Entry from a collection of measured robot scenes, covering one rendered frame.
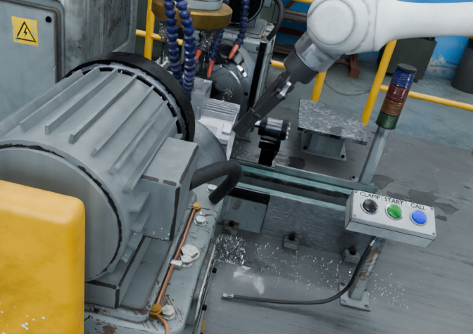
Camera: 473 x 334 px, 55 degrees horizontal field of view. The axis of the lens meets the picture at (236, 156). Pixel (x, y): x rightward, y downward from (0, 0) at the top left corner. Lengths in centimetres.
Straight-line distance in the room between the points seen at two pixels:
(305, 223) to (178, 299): 69
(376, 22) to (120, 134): 49
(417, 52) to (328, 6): 502
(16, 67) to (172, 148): 63
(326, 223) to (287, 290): 20
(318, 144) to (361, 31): 96
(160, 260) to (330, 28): 44
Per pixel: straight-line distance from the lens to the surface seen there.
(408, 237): 99
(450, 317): 124
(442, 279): 133
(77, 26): 99
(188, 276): 56
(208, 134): 91
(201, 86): 118
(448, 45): 633
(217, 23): 102
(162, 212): 46
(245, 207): 118
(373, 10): 80
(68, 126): 44
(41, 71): 105
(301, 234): 121
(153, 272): 55
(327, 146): 169
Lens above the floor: 156
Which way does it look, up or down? 30 degrees down
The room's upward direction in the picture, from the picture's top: 11 degrees clockwise
